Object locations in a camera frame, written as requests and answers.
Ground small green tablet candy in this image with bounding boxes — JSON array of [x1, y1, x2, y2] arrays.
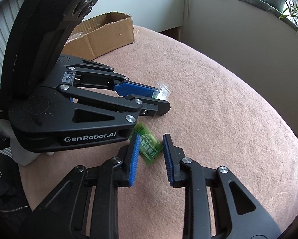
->
[[152, 82, 171, 100]]

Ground green mint packet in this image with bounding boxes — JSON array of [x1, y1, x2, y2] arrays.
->
[[129, 121, 163, 164]]

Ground plush toy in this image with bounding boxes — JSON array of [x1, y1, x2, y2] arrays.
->
[[0, 119, 40, 166]]

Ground cardboard box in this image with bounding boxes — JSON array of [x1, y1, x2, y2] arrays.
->
[[62, 11, 134, 61]]

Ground pink table cloth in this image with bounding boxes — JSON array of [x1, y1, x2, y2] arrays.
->
[[19, 26, 298, 238]]

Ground white cabinet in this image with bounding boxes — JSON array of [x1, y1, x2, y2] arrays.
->
[[84, 0, 184, 32]]

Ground small trailing plant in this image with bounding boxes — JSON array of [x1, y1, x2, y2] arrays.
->
[[279, 2, 298, 33]]

